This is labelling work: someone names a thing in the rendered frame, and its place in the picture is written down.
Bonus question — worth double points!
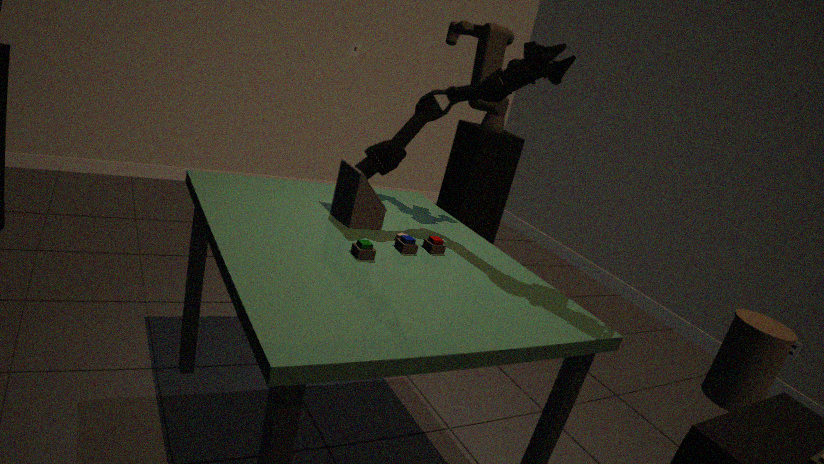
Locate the red button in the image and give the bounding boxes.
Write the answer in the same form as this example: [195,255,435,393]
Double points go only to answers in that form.
[422,236,446,254]

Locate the green button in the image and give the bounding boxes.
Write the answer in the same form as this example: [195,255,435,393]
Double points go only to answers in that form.
[350,240,376,260]

